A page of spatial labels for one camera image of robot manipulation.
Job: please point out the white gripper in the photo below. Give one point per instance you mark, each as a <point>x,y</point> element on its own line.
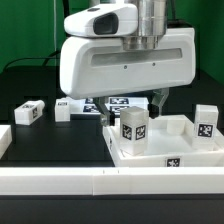
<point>101,67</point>

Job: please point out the white square tabletop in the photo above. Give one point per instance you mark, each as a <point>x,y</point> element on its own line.
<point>165,150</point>

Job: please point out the white U-shaped obstacle fence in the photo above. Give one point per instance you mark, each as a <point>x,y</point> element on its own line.
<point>111,181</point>

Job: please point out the white marker base plate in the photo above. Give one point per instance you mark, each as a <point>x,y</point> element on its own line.
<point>115,104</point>

